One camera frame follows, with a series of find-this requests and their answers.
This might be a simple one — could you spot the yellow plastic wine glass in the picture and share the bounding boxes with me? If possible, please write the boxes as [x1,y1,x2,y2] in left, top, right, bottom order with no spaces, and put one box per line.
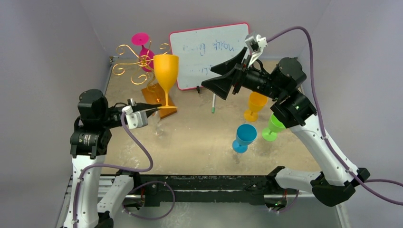
[154,54,179,109]

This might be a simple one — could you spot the orange plastic wine glass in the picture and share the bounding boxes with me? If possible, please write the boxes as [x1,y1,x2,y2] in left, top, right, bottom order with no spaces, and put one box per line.
[244,92,268,122]

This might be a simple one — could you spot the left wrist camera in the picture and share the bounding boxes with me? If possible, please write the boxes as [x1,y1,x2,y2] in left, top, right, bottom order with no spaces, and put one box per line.
[121,98,148,129]

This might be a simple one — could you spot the green plastic wine glass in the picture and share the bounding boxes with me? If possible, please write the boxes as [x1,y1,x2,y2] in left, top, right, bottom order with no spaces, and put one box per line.
[262,114,286,142]

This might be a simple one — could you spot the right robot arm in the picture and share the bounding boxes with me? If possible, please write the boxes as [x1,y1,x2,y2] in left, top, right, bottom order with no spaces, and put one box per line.
[201,48,370,207]

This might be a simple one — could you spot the black aluminium base frame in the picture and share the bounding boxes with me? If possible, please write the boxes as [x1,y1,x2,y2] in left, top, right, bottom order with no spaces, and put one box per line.
[64,174,328,209]

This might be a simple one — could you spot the clear wine glass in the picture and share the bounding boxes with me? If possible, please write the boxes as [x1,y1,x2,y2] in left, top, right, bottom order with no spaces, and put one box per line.
[148,111,164,136]

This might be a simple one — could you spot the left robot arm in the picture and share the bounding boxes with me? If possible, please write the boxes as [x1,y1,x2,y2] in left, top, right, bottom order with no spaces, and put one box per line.
[63,89,160,228]

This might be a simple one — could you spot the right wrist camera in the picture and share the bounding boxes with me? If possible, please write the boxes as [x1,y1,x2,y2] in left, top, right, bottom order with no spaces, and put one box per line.
[245,32,267,67]

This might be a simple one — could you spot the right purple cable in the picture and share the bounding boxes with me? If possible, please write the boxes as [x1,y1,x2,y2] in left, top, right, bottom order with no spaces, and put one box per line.
[266,26,403,207]

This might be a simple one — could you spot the pink framed whiteboard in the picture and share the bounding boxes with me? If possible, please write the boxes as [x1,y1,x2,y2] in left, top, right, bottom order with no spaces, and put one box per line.
[169,22,249,90]

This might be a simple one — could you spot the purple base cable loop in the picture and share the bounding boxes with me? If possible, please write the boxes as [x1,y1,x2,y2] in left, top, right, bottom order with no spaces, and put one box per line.
[121,181,176,221]

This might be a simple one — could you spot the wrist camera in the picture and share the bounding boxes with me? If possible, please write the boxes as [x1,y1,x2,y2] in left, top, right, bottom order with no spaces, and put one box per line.
[121,98,148,129]
[245,32,267,67]

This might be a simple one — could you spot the pink plastic wine glass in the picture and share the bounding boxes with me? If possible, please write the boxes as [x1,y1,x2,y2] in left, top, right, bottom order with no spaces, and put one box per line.
[131,32,154,73]

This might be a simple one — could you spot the blue plastic wine glass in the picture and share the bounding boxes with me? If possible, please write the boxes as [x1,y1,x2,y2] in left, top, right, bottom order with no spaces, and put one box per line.
[232,124,257,154]

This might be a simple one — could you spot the gold wire wine glass rack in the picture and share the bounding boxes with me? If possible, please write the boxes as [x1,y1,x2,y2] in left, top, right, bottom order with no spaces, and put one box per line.
[112,44,165,105]

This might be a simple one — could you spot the green whiteboard marker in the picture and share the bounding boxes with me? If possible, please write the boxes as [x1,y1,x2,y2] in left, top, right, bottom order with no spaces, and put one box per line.
[211,94,216,114]

